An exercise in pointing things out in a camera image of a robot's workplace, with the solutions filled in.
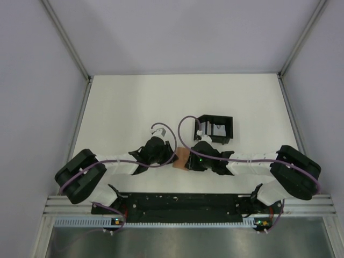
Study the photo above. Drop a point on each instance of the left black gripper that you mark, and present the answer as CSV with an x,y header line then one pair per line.
x,y
168,151

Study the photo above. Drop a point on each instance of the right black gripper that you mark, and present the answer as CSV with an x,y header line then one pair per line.
x,y
192,164

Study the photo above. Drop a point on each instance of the brown leather card holder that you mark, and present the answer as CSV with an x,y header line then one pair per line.
x,y
183,156

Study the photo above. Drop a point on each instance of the black plastic card box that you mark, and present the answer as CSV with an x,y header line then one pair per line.
x,y
219,120

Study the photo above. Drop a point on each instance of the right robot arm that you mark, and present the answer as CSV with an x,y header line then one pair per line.
x,y
292,173

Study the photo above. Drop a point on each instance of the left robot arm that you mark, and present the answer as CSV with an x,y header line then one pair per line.
x,y
91,178

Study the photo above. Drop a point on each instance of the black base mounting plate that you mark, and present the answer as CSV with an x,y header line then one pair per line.
x,y
190,207

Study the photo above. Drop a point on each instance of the shiny metal sheet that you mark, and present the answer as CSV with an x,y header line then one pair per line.
x,y
292,237

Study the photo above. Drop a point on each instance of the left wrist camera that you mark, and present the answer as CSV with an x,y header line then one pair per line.
x,y
159,133

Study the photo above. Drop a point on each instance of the aluminium front rail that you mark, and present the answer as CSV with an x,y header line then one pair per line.
x,y
318,206

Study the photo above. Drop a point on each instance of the grey slotted cable duct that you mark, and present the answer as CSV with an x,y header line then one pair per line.
x,y
107,222

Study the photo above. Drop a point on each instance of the left aluminium frame post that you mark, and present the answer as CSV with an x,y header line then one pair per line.
x,y
65,38

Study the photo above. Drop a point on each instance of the aluminium frame post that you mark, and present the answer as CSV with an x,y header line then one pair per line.
x,y
310,25
65,38

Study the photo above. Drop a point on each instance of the right aluminium frame post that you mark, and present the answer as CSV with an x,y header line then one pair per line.
x,y
310,25

